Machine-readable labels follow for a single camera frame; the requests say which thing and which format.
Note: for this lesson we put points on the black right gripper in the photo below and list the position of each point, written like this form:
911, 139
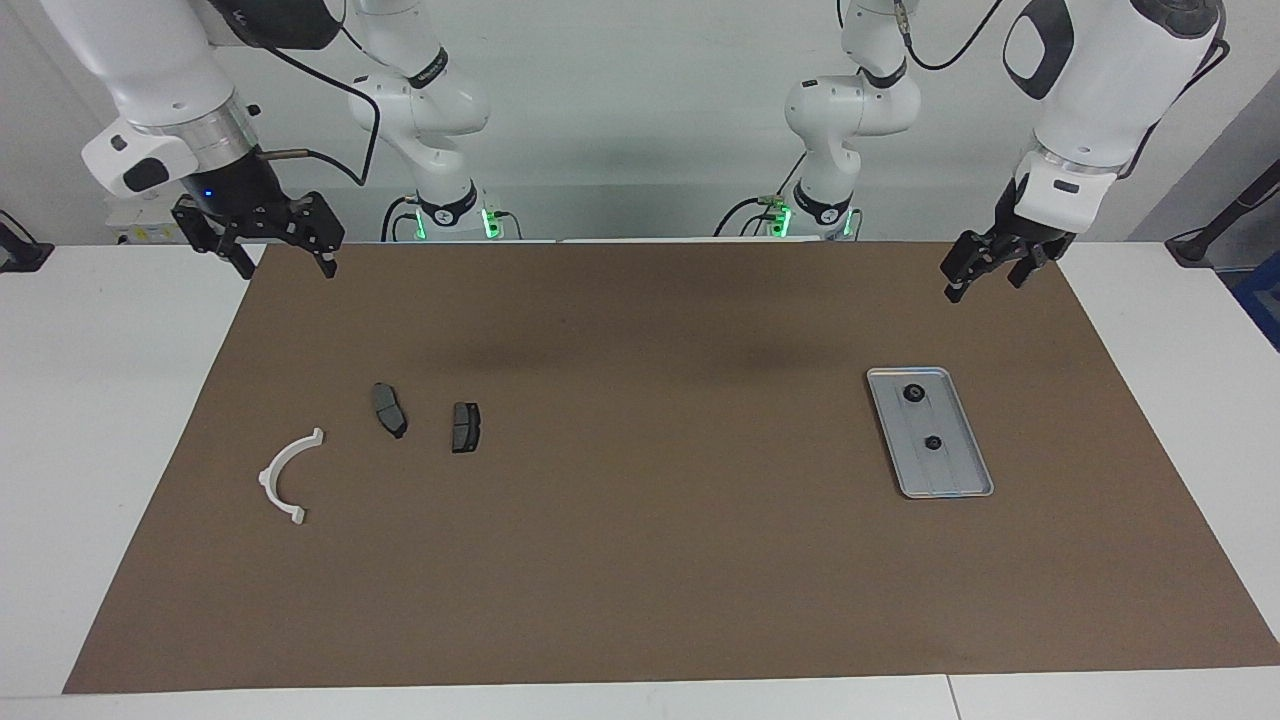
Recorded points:
260, 215

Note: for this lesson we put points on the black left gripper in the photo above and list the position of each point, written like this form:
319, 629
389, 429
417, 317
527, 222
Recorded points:
1010, 245

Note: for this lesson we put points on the blue crate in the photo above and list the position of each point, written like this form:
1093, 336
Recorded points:
1262, 305

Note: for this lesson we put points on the silver metal tray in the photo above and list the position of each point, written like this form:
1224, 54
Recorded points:
950, 470

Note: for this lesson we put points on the rectangular dark brake pad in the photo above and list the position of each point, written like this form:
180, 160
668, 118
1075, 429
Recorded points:
465, 428

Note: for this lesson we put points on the black table clamp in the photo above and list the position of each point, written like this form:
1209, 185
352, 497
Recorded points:
22, 250

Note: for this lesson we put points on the brown table mat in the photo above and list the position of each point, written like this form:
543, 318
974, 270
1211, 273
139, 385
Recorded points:
640, 560

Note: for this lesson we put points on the white semicircular bracket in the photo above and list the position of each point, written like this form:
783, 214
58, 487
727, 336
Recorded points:
268, 482

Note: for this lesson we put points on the black stand with foot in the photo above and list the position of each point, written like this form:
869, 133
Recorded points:
1215, 225

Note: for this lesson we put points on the curved dark brake pad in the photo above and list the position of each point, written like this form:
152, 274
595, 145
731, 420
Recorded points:
388, 408

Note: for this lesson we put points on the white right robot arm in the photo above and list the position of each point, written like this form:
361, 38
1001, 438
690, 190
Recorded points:
150, 70

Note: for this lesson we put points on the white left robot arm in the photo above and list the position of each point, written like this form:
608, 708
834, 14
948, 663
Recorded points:
1100, 80

